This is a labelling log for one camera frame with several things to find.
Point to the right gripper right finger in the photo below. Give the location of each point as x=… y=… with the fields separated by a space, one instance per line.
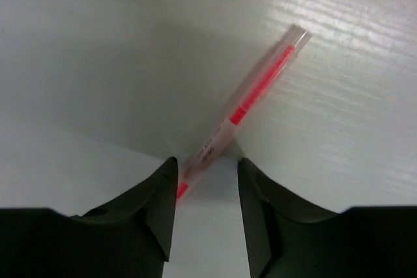
x=288 y=236

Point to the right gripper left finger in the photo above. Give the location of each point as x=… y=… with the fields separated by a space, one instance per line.
x=129 y=236

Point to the red pen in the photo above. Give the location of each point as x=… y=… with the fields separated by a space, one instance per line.
x=247 y=97

